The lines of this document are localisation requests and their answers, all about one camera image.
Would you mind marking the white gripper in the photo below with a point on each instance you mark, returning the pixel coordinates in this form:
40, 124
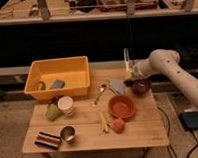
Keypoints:
131, 73

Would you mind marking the white handled dish brush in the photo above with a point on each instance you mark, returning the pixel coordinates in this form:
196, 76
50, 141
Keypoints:
129, 80

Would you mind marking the purple bowl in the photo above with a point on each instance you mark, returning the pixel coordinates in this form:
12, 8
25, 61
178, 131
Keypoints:
141, 86

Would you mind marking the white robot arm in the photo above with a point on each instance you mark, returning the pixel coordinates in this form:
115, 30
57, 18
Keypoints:
166, 62

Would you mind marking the orange bowl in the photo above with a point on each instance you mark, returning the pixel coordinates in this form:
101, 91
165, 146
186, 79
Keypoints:
121, 106

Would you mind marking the metal spoon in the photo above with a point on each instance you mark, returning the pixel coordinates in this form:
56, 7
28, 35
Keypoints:
101, 90

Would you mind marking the wooden folding table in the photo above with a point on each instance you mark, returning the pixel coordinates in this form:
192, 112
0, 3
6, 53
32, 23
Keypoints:
145, 129

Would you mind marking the orange toy fruit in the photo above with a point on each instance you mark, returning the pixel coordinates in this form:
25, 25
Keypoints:
118, 125

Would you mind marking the yellow utensil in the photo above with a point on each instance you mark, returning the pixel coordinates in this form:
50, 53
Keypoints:
103, 121

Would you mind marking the black pedal box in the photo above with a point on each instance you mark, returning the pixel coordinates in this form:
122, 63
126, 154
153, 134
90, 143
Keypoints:
189, 120

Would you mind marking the yellow plastic tub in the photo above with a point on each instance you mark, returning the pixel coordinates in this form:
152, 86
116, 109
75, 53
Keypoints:
74, 71

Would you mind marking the white paper cup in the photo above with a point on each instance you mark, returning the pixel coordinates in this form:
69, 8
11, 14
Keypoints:
65, 104

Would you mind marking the blue sponge in tub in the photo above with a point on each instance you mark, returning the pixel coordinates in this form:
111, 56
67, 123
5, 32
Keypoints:
58, 84

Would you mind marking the metal cup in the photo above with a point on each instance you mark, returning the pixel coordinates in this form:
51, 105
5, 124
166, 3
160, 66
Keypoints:
68, 134

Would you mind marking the green cup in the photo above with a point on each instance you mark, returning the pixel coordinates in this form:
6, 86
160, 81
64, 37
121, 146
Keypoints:
52, 112

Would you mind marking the green item in tub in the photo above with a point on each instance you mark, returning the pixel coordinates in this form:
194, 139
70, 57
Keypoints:
41, 86

